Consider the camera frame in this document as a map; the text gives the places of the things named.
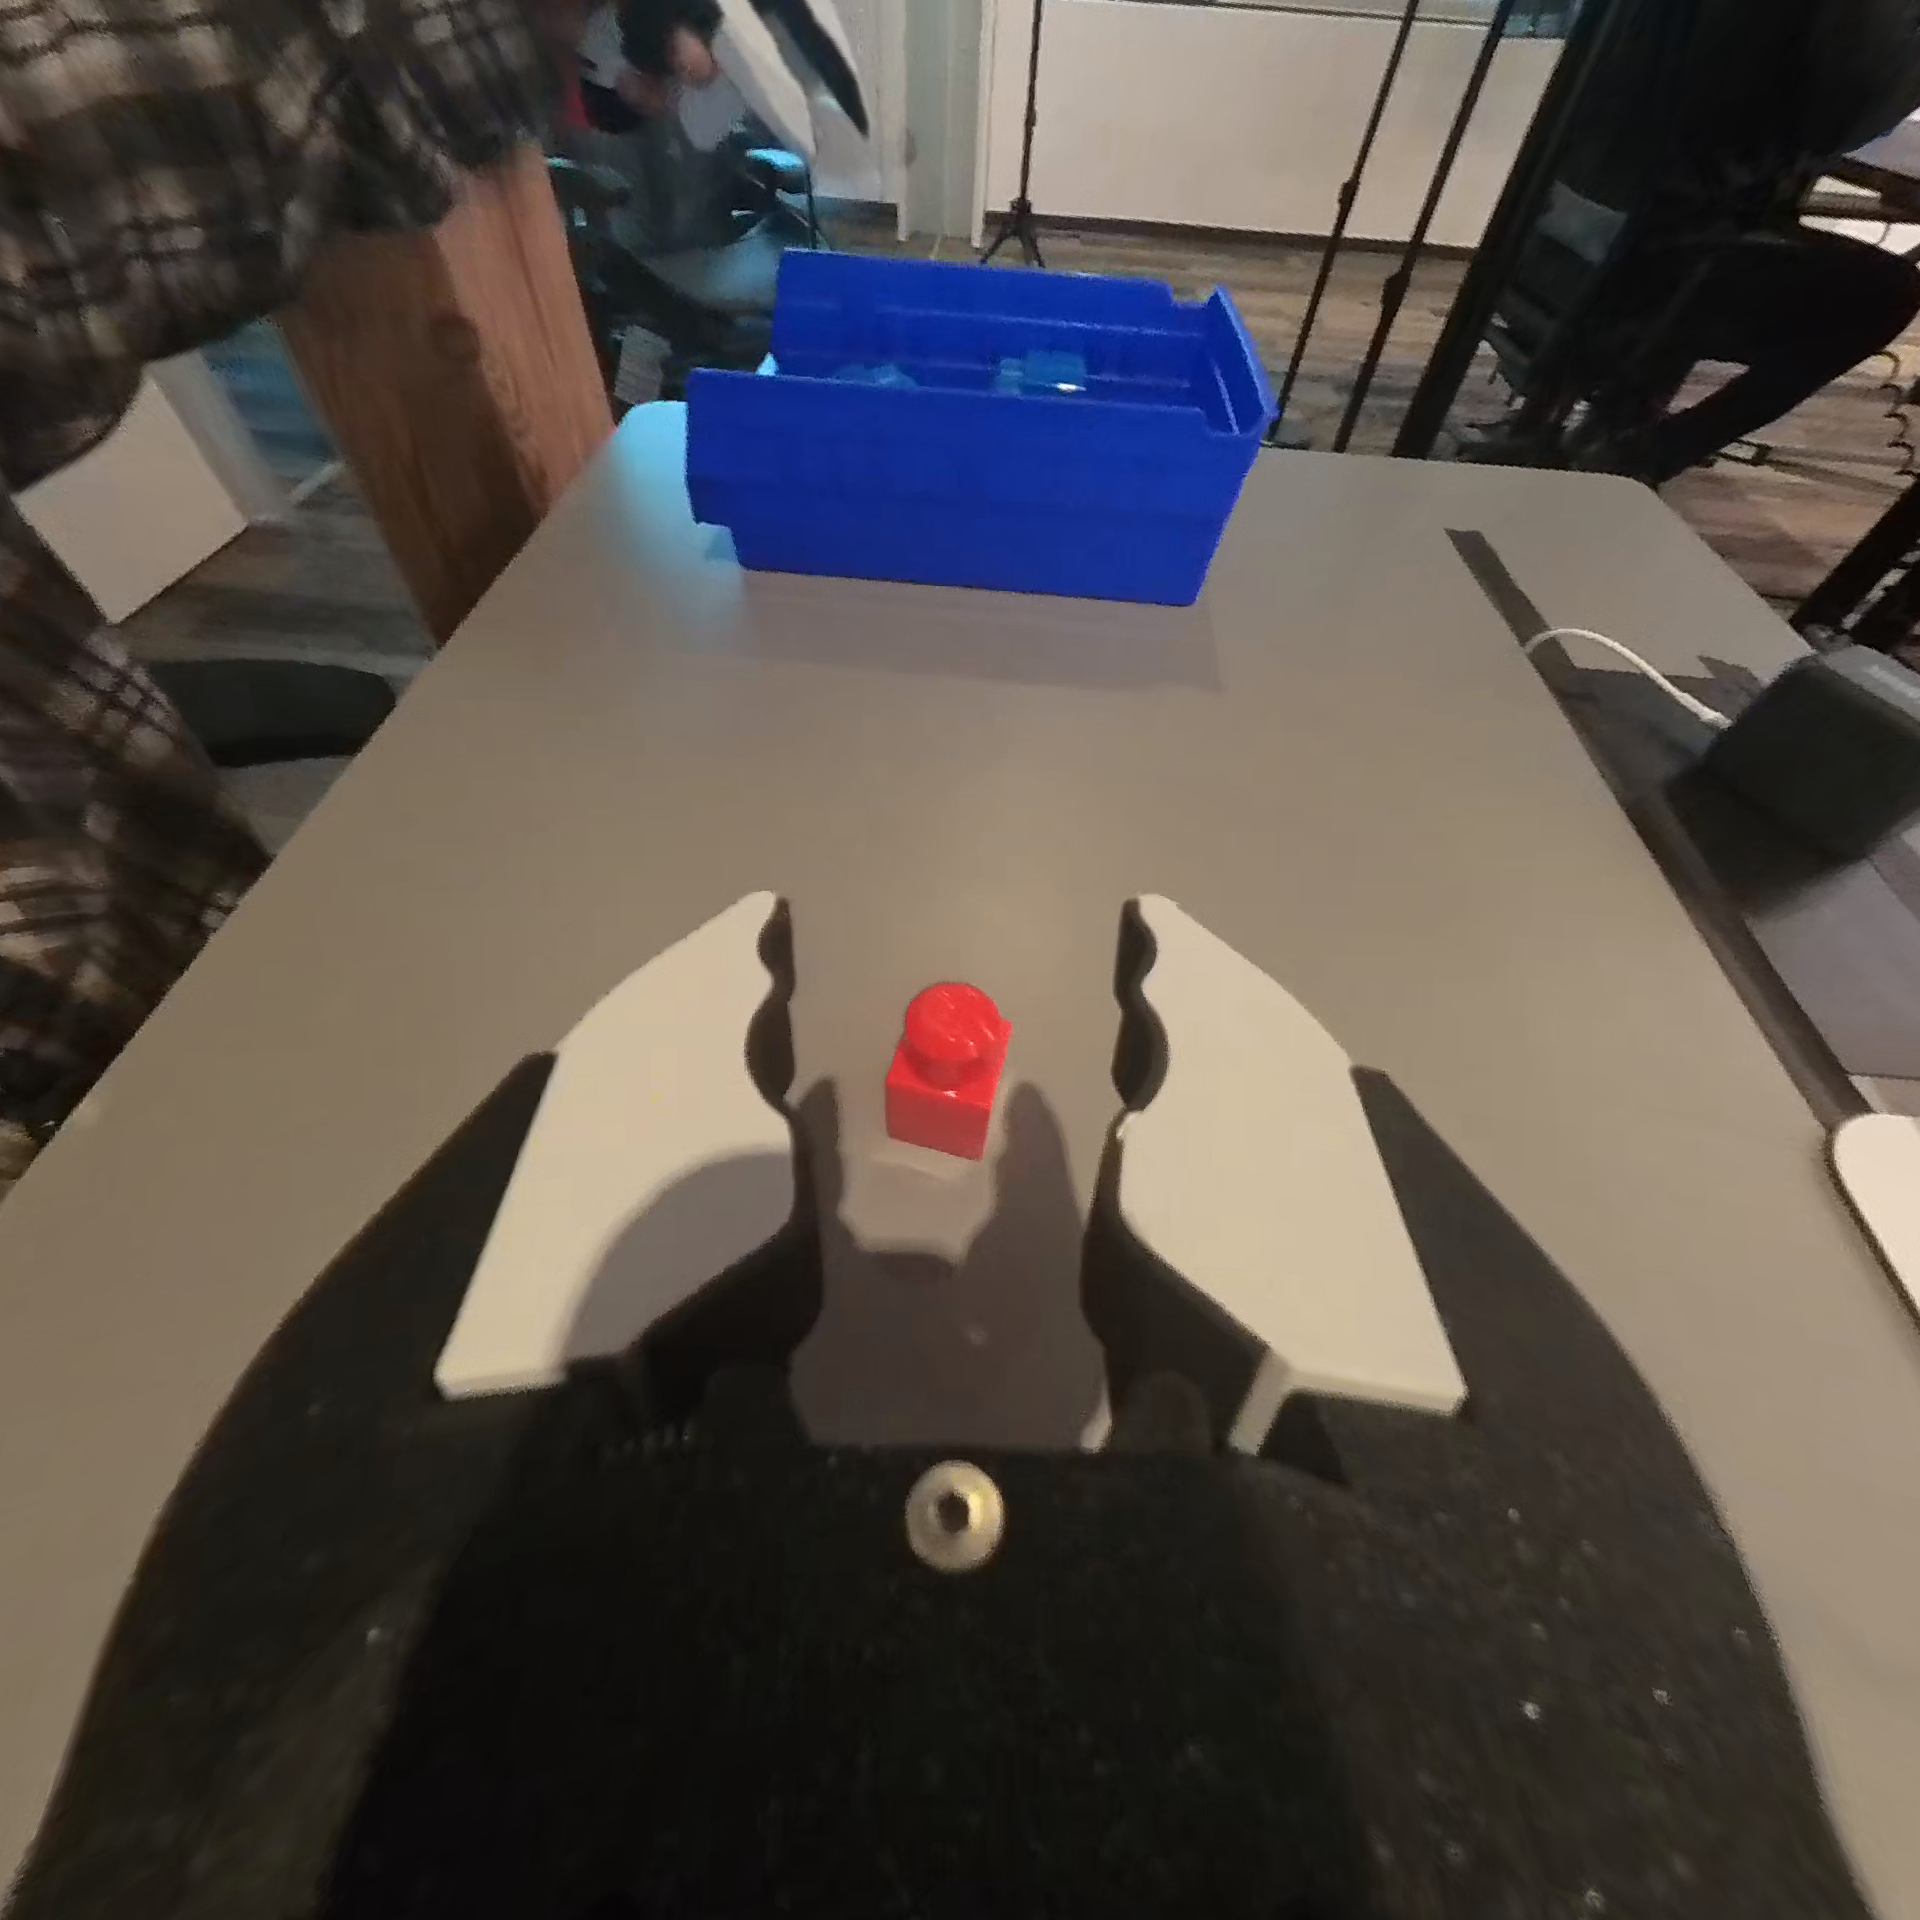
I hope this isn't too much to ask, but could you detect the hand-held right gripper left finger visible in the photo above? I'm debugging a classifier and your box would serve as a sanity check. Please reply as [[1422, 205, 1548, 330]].
[[434, 891, 825, 1404]]

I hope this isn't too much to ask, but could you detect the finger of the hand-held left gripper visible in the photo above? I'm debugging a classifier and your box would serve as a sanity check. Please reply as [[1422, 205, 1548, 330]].
[[719, 0, 876, 153]]

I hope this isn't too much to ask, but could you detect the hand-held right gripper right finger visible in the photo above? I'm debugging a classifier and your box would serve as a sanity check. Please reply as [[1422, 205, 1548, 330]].
[[1084, 893, 1469, 1454]]

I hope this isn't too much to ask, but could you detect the red mega block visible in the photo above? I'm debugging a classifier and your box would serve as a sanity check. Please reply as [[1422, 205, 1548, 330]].
[[883, 982, 1015, 1162]]

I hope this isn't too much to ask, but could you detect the blue plastic bin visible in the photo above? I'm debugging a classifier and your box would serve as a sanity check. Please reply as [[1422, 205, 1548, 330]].
[[685, 246, 1281, 609]]

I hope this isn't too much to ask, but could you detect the person's left forearm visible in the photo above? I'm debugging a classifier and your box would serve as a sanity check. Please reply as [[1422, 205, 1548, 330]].
[[0, 0, 543, 484]]

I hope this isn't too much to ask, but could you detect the black tripod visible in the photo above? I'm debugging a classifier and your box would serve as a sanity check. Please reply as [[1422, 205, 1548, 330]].
[[979, 0, 1051, 273]]

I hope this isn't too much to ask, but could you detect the wooden pillar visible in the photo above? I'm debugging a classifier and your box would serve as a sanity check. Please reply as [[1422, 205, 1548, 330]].
[[276, 146, 617, 647]]

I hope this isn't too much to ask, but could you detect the black chair seat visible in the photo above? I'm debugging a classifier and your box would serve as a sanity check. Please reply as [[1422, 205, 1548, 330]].
[[146, 655, 401, 771]]

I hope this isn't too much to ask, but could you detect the white document stand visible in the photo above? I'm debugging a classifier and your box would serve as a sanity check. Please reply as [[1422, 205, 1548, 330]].
[[1823, 1114, 1920, 1325]]

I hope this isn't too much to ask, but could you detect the black power adapter cube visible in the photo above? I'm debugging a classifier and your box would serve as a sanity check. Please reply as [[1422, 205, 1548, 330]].
[[1665, 651, 1920, 863]]

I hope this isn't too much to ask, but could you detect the white charger cable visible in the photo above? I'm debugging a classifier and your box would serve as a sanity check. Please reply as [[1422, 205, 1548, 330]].
[[1525, 623, 1734, 735]]

